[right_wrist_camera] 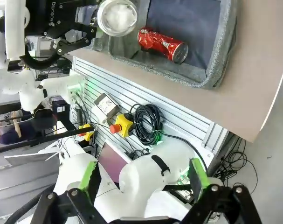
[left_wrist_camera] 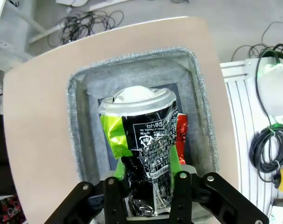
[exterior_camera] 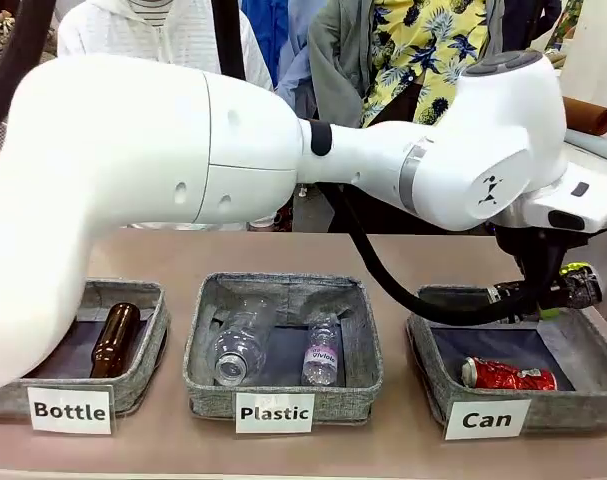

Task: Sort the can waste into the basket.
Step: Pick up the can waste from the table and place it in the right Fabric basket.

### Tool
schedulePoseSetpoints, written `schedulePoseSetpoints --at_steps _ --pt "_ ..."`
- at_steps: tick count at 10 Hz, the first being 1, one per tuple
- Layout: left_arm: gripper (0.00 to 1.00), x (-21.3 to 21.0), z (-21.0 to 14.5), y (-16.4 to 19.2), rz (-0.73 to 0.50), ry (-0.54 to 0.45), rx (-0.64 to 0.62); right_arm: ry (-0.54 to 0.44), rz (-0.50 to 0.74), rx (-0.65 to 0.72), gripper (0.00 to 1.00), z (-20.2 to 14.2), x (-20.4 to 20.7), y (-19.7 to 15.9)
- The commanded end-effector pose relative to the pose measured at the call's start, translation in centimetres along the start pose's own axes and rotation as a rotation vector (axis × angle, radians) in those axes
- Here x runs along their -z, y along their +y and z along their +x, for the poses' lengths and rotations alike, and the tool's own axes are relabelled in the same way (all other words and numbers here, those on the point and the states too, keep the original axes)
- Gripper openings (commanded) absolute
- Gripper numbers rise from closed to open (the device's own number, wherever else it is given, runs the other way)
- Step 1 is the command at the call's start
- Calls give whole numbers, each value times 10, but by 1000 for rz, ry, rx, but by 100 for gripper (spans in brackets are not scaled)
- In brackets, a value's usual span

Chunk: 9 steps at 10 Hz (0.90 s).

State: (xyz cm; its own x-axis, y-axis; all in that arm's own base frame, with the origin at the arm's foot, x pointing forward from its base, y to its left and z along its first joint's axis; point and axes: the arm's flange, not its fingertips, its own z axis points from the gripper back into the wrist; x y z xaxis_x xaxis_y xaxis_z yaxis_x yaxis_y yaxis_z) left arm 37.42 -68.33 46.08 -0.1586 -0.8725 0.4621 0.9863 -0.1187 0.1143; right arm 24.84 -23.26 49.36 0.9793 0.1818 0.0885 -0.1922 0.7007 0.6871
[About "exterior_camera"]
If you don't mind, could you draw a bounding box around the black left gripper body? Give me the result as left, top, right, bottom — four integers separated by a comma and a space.
495, 227, 570, 302

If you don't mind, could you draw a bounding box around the black crushed can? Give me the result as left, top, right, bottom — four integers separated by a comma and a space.
564, 268, 605, 312

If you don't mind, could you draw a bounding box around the red crushed can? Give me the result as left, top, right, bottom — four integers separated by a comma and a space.
461, 355, 559, 393

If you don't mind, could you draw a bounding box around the small clear plastic bottle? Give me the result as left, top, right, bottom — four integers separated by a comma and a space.
300, 321, 342, 387

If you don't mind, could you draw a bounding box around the large clear plastic bottle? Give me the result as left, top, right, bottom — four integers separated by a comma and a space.
211, 294, 280, 387

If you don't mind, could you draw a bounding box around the brown glass bottle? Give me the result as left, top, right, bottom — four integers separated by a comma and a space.
89, 302, 142, 379

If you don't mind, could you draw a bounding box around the grey fabric basket labelled Can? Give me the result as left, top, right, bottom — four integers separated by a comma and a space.
406, 284, 607, 434

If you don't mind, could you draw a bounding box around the white Can label card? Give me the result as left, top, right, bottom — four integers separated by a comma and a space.
443, 398, 532, 441

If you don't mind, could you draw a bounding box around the grey fabric basket labelled Plastic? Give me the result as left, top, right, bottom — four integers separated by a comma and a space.
182, 271, 385, 427

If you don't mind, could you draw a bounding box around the grey fabric basket labelled Bottle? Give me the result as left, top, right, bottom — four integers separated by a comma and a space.
0, 278, 172, 419

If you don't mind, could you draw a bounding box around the light blue rolled sheet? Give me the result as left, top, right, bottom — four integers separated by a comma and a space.
565, 128, 607, 162

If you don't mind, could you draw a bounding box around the brown rolled sheet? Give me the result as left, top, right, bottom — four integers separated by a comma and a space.
562, 96, 607, 137

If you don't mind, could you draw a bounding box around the white board panel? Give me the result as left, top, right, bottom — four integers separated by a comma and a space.
555, 0, 607, 104

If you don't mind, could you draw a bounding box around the person in yellow pineapple shirt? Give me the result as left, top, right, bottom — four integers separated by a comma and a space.
307, 0, 507, 235

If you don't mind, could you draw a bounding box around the white Plastic label card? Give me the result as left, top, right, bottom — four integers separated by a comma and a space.
234, 392, 317, 435

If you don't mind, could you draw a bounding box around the person in blue shirt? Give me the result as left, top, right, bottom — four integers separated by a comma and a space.
240, 0, 317, 122

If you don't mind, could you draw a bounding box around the person in white hoodie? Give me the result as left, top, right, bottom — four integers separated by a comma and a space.
57, 0, 275, 94

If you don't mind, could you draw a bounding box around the white Bottle label card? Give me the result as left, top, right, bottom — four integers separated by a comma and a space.
26, 385, 115, 435

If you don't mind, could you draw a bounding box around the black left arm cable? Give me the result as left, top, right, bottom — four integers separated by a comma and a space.
0, 0, 542, 324

